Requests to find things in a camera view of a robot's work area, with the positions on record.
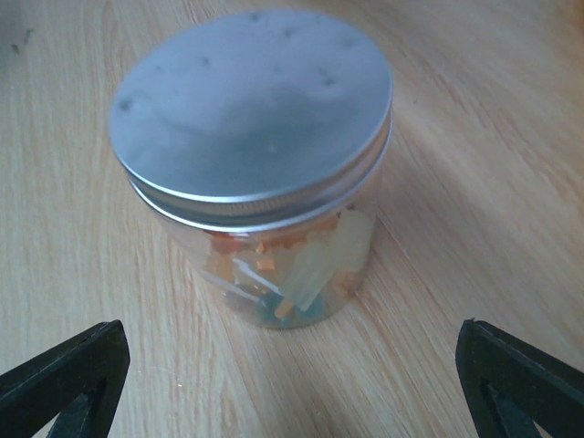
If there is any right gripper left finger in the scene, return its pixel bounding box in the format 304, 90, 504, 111
1, 320, 130, 437

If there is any grey round jar lid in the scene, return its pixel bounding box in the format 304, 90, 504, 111
109, 9, 392, 226

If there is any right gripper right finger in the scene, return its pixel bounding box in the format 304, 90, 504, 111
455, 319, 583, 437

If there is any clear plastic jar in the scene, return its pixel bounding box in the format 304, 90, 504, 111
120, 128, 391, 329

